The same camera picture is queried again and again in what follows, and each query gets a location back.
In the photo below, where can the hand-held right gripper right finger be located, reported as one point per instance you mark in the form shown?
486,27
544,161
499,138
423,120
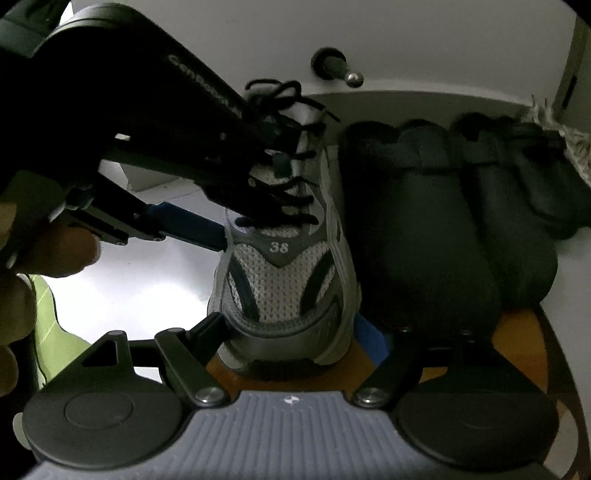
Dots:
371,339

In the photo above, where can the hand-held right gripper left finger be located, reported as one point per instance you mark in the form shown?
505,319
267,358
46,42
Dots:
207,327

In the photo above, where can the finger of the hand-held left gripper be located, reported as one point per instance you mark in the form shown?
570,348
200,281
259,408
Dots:
240,184
184,221

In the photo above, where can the grey mesh sneaker black laces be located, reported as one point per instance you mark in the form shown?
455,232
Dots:
281,286

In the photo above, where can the person's left hand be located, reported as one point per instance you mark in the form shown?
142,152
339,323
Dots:
55,251

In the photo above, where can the black metal door stopper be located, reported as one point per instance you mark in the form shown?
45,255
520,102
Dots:
332,62

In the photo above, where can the green cloth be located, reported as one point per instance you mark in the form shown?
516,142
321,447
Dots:
51,332

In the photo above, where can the dark door hinge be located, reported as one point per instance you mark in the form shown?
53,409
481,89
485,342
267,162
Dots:
571,92

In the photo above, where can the white door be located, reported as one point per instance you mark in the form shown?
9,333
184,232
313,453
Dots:
565,60

